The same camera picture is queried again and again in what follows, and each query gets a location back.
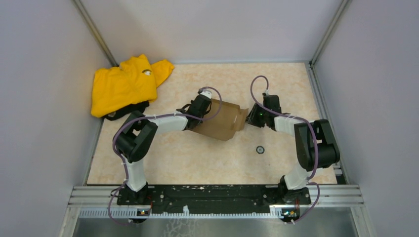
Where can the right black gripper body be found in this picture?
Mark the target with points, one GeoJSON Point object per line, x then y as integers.
{"type": "Point", "coordinates": [258, 117]}

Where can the brown cardboard box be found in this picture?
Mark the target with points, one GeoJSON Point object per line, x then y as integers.
{"type": "Point", "coordinates": [229, 119]}

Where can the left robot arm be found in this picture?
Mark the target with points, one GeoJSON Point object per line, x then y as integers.
{"type": "Point", "coordinates": [133, 141]}

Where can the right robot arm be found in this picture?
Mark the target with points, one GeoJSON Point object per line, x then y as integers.
{"type": "Point", "coordinates": [316, 147]}

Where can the black garment under shirt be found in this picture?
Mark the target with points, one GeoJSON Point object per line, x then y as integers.
{"type": "Point", "coordinates": [127, 110]}

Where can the yellow shirt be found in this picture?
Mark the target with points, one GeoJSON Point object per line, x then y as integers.
{"type": "Point", "coordinates": [133, 81]}

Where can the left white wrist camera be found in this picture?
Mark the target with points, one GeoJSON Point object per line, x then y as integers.
{"type": "Point", "coordinates": [206, 93]}

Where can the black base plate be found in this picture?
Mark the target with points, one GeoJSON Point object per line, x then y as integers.
{"type": "Point", "coordinates": [215, 199]}

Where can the aluminium frame rail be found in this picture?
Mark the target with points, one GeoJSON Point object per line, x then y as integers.
{"type": "Point", "coordinates": [101, 201]}

